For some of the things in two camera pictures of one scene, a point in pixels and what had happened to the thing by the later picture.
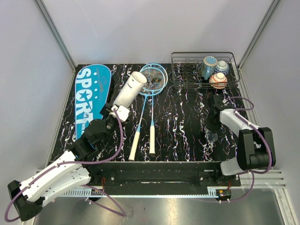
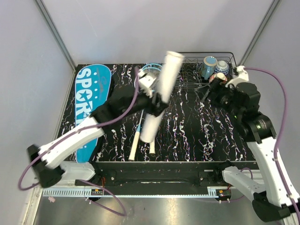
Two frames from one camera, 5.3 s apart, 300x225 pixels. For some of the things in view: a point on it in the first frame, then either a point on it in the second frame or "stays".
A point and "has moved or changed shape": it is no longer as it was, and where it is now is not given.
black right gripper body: [213, 123] → [223, 93]
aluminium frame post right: [271, 11] stays
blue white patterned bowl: [221, 67] stays
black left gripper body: [110, 121] → [151, 108]
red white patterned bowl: [218, 81] stays
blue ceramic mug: [208, 68] stays
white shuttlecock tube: [131, 89] has moved or changed shape
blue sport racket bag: [92, 85] stays
